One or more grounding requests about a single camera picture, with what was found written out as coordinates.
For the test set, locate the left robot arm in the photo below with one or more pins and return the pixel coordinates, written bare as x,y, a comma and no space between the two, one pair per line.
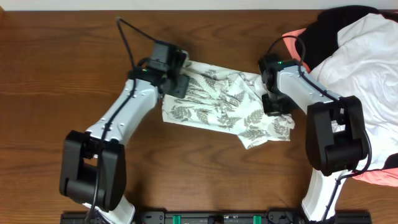
93,163

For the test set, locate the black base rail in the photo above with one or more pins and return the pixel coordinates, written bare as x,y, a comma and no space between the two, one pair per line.
270,217

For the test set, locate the white garment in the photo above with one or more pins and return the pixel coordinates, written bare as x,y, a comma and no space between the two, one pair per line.
365,65

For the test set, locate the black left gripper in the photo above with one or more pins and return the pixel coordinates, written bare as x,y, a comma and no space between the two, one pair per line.
182,88

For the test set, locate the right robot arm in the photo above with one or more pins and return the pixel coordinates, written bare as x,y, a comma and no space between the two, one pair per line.
337,144

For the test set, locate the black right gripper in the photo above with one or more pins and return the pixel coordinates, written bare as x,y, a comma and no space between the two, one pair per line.
271,112

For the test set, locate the white fern print cloth bag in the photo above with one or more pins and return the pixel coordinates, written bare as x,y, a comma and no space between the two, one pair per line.
228,101

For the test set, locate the black garment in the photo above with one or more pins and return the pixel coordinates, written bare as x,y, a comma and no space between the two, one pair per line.
320,40

